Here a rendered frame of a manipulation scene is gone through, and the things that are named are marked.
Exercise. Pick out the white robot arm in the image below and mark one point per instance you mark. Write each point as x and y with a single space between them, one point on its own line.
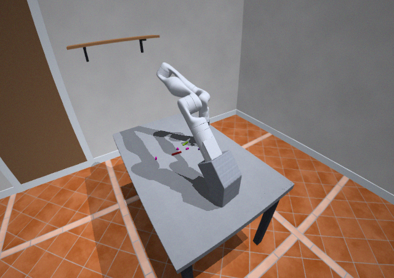
193 100

